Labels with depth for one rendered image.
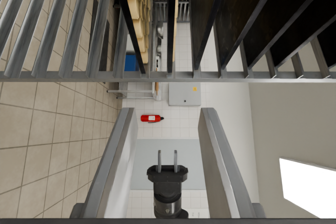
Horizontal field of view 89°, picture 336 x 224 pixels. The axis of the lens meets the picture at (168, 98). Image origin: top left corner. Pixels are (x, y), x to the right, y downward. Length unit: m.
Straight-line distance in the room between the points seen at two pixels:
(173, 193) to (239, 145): 3.62
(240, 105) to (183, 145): 1.57
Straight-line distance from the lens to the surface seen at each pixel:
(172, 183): 0.57
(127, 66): 3.52
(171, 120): 3.84
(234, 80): 0.65
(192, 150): 3.92
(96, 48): 0.71
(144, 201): 4.11
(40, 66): 0.76
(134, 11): 0.42
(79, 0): 0.88
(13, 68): 0.82
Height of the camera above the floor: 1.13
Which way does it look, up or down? level
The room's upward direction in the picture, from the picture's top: 90 degrees clockwise
